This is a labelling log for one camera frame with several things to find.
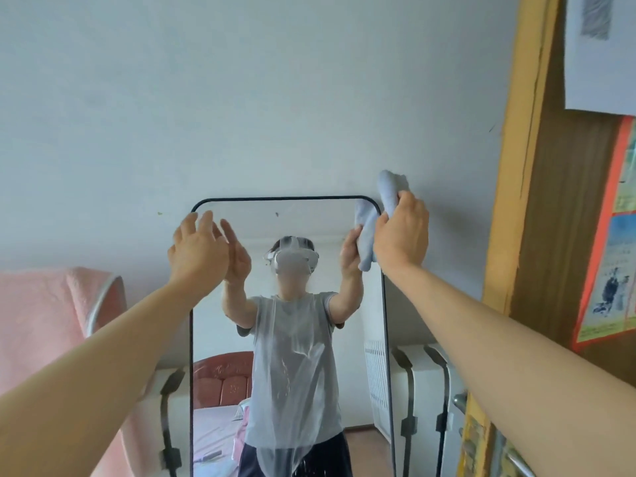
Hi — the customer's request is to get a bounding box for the person's right hand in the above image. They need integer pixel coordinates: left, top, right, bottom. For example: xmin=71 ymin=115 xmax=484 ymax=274
xmin=372 ymin=190 xmax=430 ymax=274

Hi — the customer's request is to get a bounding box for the person's right forearm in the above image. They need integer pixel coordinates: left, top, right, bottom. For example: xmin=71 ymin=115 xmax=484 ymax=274
xmin=383 ymin=262 xmax=636 ymax=477

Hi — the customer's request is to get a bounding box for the person's left hand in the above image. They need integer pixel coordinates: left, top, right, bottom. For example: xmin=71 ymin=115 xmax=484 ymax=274
xmin=167 ymin=211 xmax=231 ymax=294

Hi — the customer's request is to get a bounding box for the red bordered picture poster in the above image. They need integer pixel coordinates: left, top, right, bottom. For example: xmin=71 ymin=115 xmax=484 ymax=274
xmin=570 ymin=115 xmax=636 ymax=352

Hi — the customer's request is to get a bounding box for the pink towel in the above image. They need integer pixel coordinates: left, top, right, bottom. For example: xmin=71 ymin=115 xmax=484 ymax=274
xmin=0 ymin=266 xmax=150 ymax=477

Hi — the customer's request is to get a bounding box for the black radiator bracket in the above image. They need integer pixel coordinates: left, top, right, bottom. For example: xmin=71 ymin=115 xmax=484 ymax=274
xmin=423 ymin=344 xmax=452 ymax=444
xmin=392 ymin=346 xmax=417 ymax=477
xmin=158 ymin=368 xmax=186 ymax=477

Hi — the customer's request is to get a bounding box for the silver metal tube frame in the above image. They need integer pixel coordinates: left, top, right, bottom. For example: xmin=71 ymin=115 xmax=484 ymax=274
xmin=83 ymin=275 xmax=126 ymax=339

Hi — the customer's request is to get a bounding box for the silver door handle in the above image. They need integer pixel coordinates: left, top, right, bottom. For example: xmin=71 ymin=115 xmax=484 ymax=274
xmin=501 ymin=443 xmax=536 ymax=477

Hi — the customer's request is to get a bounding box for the white paper sheet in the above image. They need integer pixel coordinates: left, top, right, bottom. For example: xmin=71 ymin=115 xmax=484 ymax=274
xmin=563 ymin=0 xmax=636 ymax=118

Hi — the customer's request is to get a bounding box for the brown wooden door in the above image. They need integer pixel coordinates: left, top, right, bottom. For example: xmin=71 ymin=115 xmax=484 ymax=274
xmin=499 ymin=0 xmax=636 ymax=477

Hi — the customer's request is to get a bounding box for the black framed mirror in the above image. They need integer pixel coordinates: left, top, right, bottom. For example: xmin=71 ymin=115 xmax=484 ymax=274
xmin=189 ymin=195 xmax=397 ymax=477

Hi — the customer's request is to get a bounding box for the person's left forearm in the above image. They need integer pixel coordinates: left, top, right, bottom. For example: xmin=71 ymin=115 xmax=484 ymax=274
xmin=0 ymin=273 xmax=195 ymax=477

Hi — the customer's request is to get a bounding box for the white radiator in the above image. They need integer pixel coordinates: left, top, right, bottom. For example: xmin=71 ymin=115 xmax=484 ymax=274
xmin=144 ymin=343 xmax=469 ymax=477

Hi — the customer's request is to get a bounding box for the light blue cleaning cloth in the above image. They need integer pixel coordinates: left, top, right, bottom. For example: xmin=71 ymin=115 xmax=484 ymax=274
xmin=354 ymin=169 xmax=411 ymax=273

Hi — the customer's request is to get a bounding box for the yellow wooden door frame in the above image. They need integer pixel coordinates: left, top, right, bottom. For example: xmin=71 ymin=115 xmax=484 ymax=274
xmin=456 ymin=0 xmax=567 ymax=477

